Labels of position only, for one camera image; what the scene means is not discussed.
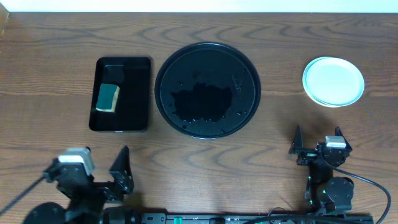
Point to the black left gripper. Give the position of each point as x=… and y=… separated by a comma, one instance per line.
x=101, y=191

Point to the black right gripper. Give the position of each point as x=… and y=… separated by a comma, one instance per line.
x=307, y=155

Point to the light blue plate top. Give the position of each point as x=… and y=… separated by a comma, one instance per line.
x=335, y=81

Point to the light blue plate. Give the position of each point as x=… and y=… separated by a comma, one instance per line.
x=304, y=81
x=335, y=81

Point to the yellow green scrub sponge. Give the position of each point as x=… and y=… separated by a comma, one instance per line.
x=107, y=98

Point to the yellow plate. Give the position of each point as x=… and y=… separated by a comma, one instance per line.
x=321, y=103

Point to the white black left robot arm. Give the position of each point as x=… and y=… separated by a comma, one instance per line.
x=84, y=211

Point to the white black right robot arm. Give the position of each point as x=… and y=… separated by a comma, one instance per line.
x=327, y=194

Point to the black rectangular tray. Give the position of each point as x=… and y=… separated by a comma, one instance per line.
x=132, y=75

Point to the black round tray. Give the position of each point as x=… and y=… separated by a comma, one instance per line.
x=207, y=90

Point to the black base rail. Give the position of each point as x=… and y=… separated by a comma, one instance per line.
x=162, y=218

